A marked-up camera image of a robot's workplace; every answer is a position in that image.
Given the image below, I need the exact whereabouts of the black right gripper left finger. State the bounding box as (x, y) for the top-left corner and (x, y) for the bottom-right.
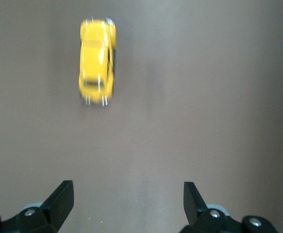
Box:
(0, 180), (75, 233)

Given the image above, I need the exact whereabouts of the yellow beetle toy car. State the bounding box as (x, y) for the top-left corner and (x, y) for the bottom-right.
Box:
(78, 16), (118, 107)

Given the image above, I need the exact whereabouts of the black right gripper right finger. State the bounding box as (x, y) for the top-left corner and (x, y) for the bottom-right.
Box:
(179, 181), (280, 233)

